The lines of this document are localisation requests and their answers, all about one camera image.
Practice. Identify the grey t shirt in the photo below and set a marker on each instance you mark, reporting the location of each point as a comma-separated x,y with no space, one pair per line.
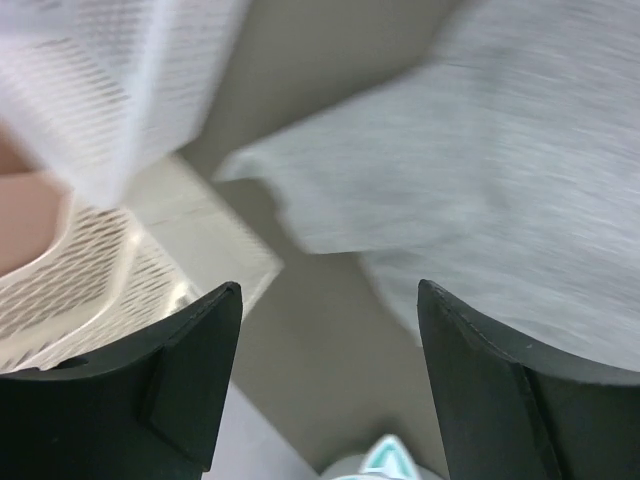
505,169

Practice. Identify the teal cat ear headphones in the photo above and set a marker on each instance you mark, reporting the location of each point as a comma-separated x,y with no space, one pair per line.
388,458

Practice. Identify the brown cardboard folder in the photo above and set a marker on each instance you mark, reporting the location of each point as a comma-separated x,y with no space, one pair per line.
34,204

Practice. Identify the cream perforated file organizer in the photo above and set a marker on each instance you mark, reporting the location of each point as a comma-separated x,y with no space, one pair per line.
110,273

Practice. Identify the white perforated plastic basket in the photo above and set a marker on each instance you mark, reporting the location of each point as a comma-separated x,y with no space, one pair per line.
97,91

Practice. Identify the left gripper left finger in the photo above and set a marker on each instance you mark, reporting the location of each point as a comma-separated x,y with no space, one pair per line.
148,406

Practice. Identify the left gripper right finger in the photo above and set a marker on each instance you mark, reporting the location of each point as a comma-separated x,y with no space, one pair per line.
512,407

